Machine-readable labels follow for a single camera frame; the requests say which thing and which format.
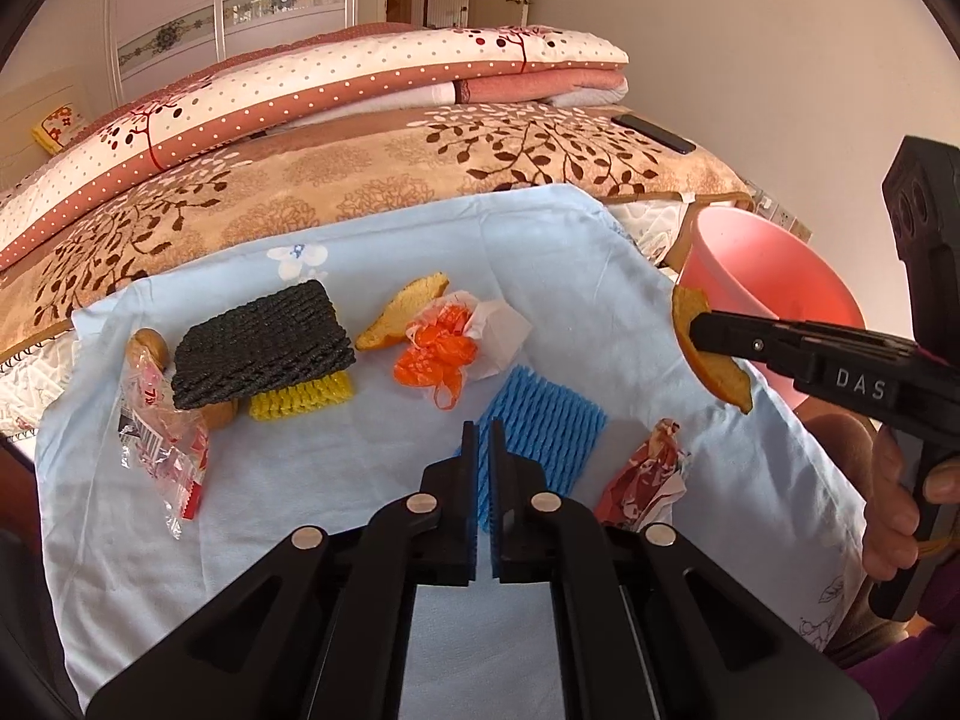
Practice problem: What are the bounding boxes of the pink plastic bucket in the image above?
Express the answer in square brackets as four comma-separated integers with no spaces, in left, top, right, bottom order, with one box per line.
[675,204,865,410]

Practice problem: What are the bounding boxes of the folded polka dot quilt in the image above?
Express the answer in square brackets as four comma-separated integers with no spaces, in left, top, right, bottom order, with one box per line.
[0,24,629,271]

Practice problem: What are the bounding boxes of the orange peel piece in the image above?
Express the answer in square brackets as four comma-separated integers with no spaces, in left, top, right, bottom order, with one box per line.
[671,285,753,415]
[354,272,451,351]

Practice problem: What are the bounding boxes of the blue foam net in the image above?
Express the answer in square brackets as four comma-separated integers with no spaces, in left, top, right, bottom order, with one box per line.
[454,365,608,533]

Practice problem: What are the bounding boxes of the person's purple clothing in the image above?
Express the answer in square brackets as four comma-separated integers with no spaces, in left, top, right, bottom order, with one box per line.
[847,619,960,720]

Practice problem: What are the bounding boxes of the white tissue paper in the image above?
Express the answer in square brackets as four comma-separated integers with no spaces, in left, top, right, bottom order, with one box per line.
[439,292,532,383]

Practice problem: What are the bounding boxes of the beige wall socket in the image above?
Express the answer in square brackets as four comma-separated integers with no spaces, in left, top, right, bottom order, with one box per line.
[750,184,811,241]

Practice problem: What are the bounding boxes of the black phone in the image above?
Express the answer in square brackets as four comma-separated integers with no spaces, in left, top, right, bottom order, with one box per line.
[613,111,697,157]

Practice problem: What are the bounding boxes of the yellow floral pillow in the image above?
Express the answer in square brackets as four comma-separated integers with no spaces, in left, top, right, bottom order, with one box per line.
[31,103,87,155]

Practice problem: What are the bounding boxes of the brown leaf-print blanket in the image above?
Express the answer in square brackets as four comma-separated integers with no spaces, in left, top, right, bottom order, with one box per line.
[0,101,755,350]

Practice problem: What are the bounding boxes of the white folded sheet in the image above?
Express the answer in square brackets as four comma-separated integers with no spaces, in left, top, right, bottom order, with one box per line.
[281,81,460,128]

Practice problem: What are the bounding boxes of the person's right hand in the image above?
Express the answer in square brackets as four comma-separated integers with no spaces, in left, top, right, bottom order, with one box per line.
[862,431,960,582]

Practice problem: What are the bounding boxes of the light blue floral cloth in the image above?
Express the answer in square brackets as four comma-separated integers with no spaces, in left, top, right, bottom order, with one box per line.
[34,181,867,720]

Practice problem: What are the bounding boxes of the clear plastic wrapper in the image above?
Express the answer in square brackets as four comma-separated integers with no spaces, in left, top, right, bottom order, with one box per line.
[116,360,211,541]

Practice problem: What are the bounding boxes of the pink folded blanket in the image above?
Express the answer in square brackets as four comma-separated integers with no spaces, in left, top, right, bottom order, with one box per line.
[457,67,629,107]

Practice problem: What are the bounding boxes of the cream headboard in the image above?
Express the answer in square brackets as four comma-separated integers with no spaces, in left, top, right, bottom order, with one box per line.
[0,64,113,196]

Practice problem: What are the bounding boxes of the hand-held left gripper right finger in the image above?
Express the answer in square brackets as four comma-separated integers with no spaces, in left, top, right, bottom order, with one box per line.
[489,418,878,720]

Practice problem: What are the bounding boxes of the orange plastic bag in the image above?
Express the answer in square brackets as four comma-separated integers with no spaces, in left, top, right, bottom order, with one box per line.
[394,296,481,412]

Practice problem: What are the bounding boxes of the yellow foam net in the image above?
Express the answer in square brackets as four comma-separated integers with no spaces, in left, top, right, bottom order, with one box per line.
[247,371,355,421]

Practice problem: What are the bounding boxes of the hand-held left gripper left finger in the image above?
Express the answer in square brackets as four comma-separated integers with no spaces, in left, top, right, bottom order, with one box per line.
[86,421,481,720]

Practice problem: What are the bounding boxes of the black foam net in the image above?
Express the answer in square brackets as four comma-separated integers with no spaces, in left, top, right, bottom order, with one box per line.
[171,279,355,410]

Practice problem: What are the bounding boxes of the pink patterned wrapper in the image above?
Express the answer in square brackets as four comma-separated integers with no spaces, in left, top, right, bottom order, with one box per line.
[596,418,691,533]

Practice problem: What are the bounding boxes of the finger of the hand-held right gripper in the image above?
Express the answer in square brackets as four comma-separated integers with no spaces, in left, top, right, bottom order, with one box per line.
[688,310,815,385]
[776,319,920,358]

